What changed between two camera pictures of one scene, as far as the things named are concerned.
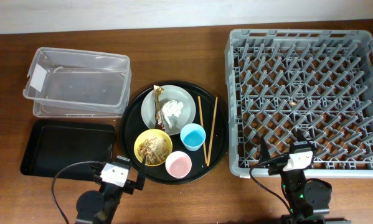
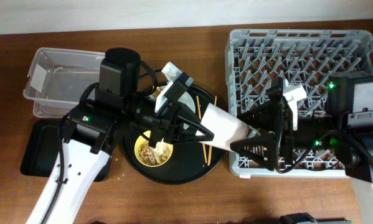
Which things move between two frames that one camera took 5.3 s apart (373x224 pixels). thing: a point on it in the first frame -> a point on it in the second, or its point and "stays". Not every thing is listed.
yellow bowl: (155, 145) stays
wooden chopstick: (202, 131) stays
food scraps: (155, 149) stays
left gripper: (129, 186) -> (167, 124)
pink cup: (178, 163) -> (226, 126)
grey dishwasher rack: (329, 84) stays
